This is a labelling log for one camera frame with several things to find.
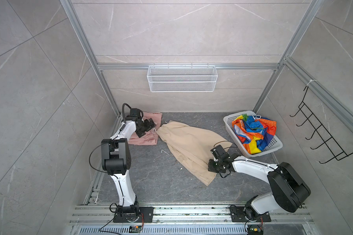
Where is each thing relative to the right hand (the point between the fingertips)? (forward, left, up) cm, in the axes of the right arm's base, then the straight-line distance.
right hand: (208, 166), depth 91 cm
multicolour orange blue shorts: (+19, -32, +10) cm, 38 cm away
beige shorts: (+13, +10, +2) cm, 16 cm away
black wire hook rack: (-4, -49, +31) cm, 58 cm away
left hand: (+26, +37, +11) cm, 47 cm away
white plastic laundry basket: (+33, -19, +6) cm, 38 cm away
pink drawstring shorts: (+21, +38, +3) cm, 44 cm away
